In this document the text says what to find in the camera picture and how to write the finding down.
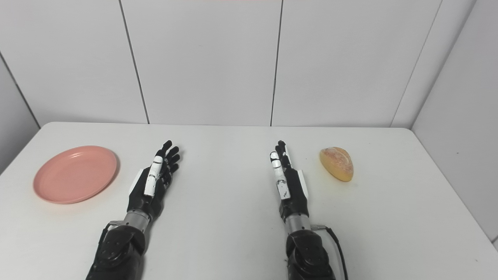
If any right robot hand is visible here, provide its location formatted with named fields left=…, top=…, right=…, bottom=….
left=270, top=140, right=310, bottom=218

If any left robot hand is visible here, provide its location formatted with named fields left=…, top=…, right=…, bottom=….
left=127, top=140, right=181, bottom=222

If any bread roll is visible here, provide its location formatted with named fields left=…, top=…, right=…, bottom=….
left=319, top=147, right=354, bottom=182

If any pink plate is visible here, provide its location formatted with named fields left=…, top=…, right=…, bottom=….
left=33, top=145, right=118, bottom=205

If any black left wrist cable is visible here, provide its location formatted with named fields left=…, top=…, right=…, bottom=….
left=99, top=221, right=124, bottom=249

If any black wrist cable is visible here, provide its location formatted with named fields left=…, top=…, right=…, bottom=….
left=312, top=223, right=349, bottom=280
left=99, top=221, right=124, bottom=249

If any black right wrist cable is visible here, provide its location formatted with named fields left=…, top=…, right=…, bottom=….
left=312, top=223, right=349, bottom=280

